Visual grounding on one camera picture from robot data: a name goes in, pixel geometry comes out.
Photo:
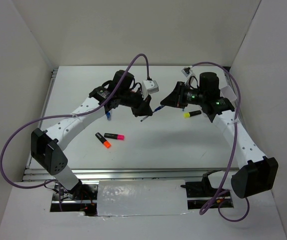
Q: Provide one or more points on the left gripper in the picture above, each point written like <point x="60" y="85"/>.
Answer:
<point x="143" y="108"/>

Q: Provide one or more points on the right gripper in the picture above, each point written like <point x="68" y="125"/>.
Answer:
<point x="176" y="98"/>

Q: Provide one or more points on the blue pen with grip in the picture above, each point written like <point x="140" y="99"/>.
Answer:
<point x="154" y="111"/>

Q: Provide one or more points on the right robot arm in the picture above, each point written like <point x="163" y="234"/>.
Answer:
<point x="256" y="172"/>

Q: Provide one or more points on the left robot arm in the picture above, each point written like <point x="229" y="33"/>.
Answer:
<point x="47" y="146"/>

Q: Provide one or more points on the yellow highlighter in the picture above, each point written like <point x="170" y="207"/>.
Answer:
<point x="192" y="113"/>

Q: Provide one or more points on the pink highlighter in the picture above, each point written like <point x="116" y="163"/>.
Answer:
<point x="114" y="136"/>

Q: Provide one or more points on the white divided container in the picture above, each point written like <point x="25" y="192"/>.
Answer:
<point x="227" y="92"/>

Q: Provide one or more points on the orange highlighter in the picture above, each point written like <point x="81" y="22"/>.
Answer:
<point x="103" y="140"/>

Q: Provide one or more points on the white cover plate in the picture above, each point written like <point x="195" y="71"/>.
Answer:
<point x="141" y="198"/>

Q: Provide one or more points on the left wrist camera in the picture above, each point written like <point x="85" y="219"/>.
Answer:
<point x="149" y="87"/>

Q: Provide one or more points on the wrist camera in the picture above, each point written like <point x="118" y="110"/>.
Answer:
<point x="149" y="87"/>
<point x="186" y="71"/>

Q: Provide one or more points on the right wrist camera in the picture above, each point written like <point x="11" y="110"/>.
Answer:
<point x="186" y="71"/>

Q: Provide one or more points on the aluminium frame rail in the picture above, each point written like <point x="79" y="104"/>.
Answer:
<point x="141" y="174"/>

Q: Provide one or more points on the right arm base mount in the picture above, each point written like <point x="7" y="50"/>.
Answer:
<point x="199" y="191"/>

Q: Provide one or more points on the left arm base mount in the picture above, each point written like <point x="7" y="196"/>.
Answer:
<point x="85" y="202"/>

